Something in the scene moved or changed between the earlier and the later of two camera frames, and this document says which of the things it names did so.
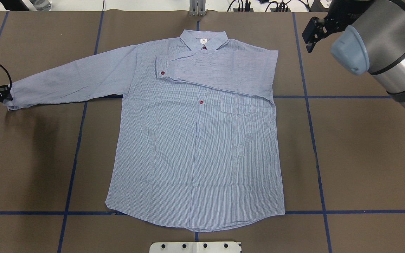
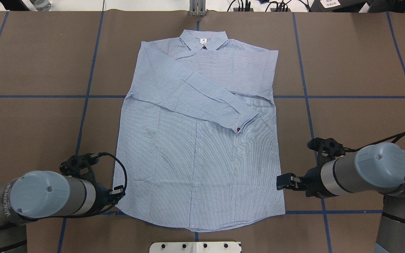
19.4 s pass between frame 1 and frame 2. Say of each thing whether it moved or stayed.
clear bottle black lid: stayed
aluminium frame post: stayed
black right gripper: moved
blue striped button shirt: moved
